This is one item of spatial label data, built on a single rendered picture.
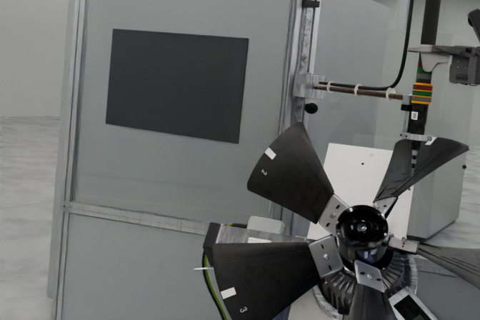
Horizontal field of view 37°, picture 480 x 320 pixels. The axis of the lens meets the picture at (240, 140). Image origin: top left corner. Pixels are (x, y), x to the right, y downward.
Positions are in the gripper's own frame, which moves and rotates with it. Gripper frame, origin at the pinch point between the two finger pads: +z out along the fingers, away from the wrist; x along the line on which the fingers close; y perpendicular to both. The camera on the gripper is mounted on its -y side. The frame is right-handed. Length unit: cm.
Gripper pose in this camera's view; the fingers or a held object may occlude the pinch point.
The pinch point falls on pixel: (413, 46)
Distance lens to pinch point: 167.8
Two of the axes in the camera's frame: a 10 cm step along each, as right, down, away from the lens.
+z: -9.6, -1.2, 2.7
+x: 2.8, -0.6, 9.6
